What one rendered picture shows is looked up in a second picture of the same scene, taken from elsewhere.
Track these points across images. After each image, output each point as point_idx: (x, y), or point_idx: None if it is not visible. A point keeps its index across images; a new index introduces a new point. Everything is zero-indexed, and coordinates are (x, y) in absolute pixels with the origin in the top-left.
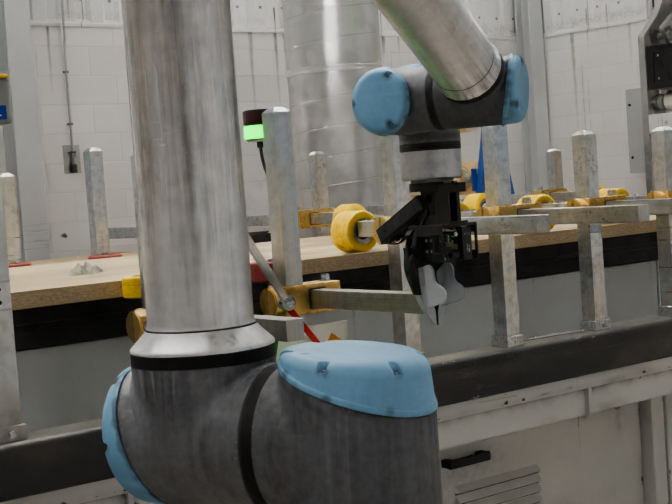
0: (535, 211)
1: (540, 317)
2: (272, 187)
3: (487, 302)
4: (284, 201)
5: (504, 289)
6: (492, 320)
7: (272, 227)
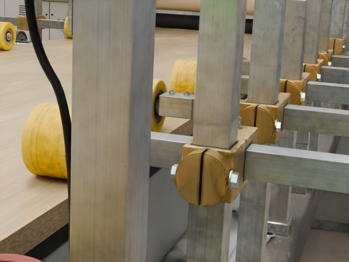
0: (318, 114)
1: (176, 199)
2: (98, 132)
3: (150, 198)
4: (134, 175)
5: (264, 222)
6: (151, 218)
7: (81, 244)
